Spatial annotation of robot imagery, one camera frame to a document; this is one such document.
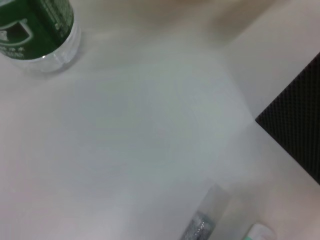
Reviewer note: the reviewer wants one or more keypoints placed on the mint green pen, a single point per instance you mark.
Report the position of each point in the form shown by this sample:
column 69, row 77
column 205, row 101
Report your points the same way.
column 260, row 232

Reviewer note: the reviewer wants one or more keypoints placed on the clear bottle with green label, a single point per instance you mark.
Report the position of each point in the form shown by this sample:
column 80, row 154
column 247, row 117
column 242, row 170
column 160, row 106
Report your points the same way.
column 37, row 30

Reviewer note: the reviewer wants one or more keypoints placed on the grey pen with clear cap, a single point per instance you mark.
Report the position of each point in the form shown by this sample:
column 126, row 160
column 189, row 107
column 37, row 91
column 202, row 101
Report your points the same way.
column 205, row 220

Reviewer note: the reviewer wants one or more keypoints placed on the black mesh pen holder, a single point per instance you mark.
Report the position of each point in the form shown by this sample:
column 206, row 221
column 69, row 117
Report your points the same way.
column 300, row 120

